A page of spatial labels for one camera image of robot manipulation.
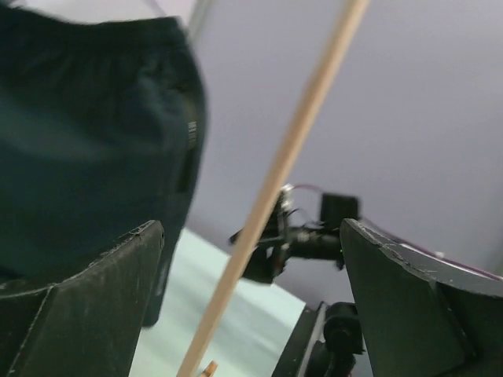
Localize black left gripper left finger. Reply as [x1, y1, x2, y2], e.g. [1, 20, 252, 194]
[1, 221, 164, 376]

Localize wooden hanger stand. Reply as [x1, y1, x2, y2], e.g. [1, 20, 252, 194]
[177, 0, 369, 377]

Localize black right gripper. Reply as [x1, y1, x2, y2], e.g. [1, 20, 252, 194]
[241, 185, 345, 284]

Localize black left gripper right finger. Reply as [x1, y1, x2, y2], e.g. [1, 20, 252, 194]
[340, 219, 502, 377]

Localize dark green shorts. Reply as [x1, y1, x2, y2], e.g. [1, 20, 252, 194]
[1, 2, 207, 328]

